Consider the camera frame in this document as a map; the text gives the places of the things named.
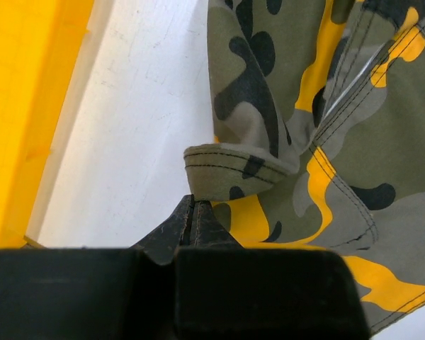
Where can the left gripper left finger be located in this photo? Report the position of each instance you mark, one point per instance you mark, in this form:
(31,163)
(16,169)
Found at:
(124,293)

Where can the yellow green camouflage trousers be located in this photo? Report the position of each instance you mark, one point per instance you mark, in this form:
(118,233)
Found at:
(318,110)

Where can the yellow plastic tray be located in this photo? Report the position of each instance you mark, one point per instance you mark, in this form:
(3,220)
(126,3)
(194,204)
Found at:
(39,45)

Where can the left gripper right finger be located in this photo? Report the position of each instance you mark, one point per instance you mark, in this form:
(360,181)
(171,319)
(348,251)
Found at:
(224,291)

